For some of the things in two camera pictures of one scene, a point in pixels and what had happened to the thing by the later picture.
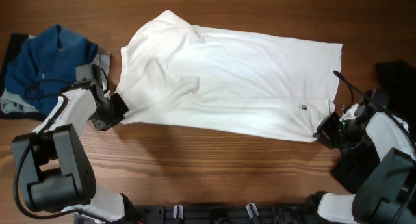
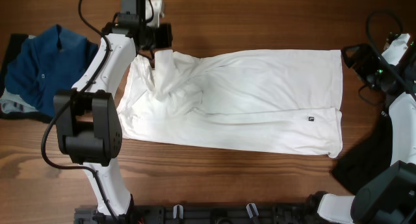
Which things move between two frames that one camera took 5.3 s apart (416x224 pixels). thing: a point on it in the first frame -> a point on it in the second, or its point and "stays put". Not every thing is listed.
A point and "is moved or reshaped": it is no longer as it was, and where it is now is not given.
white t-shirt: x=174 y=71 is moved or reshaped
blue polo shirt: x=44 y=66 stays put
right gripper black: x=328 y=128 -> x=354 y=56
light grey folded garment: x=13 y=101 stays put
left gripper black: x=103 y=123 -> x=165 y=35
